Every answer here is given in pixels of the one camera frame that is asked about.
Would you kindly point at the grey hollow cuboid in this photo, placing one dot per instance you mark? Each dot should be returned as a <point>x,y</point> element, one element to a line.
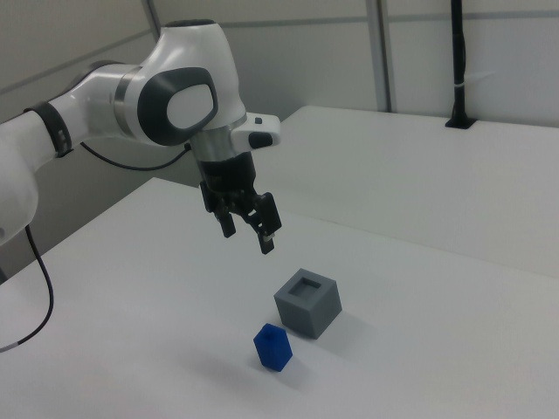
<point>305,314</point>

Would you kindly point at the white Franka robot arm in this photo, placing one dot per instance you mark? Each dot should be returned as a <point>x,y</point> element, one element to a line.
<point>192,57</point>

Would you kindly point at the black pole stand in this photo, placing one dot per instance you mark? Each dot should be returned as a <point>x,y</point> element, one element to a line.
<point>458,65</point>

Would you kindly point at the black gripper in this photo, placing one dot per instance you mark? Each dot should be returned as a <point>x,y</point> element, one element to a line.
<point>227,179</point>

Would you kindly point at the grey partition post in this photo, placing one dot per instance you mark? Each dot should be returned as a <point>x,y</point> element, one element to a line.
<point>153,15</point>
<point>386,52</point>

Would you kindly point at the blue block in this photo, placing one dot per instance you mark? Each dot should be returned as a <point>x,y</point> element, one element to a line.
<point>273,349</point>

